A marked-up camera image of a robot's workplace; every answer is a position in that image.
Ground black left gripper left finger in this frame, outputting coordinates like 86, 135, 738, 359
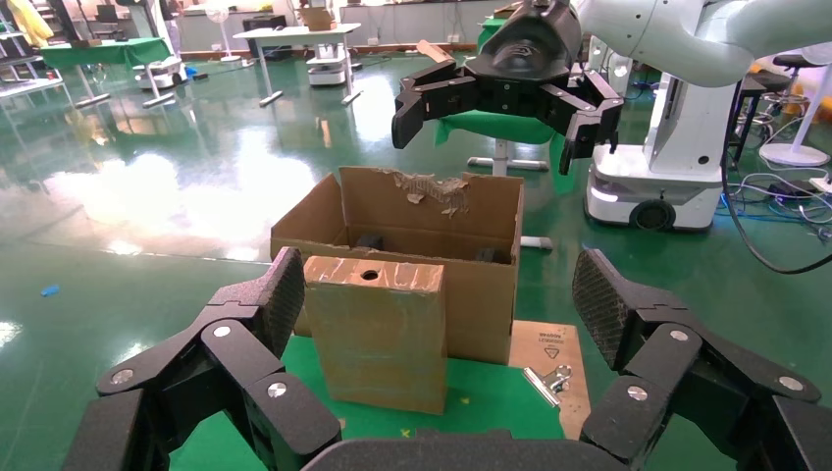
61, 246, 342, 471

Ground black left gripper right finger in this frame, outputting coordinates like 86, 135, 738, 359
571, 248, 832, 471

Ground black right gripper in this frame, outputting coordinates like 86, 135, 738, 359
391, 0, 625, 177

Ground small white robot base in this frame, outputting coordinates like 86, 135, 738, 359
132, 56, 188, 91
305, 43, 347, 87

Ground large open cardboard carton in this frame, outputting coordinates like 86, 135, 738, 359
270, 166, 525, 367

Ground brown cardboard box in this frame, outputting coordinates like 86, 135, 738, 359
300, 6, 338, 32

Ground black cabinet box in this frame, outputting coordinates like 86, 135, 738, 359
241, 14, 292, 62

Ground green table with white stand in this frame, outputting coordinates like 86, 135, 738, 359
434, 16, 577, 177

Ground silver binder clip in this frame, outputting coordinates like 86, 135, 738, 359
523, 363, 575, 409

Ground white wheeled robot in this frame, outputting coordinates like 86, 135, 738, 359
583, 35, 739, 234

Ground green table cloth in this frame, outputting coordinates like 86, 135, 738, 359
167, 335, 565, 471

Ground white desk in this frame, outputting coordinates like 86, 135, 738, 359
233, 23, 364, 109

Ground white round stand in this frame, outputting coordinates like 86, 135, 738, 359
758, 61, 832, 169

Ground black stool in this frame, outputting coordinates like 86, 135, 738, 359
726, 53, 817, 165

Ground white standing fan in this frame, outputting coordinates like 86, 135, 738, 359
203, 0, 243, 65

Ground green cloth covered table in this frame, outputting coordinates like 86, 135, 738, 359
38, 36, 176, 110

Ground metal shelf rack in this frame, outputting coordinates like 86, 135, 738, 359
0, 0, 67, 100

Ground yellow garment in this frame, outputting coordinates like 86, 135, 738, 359
5, 0, 55, 48

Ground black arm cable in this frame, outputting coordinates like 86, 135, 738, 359
718, 145, 832, 276

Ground tangled floor cables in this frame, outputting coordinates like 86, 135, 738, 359
721, 167, 832, 243

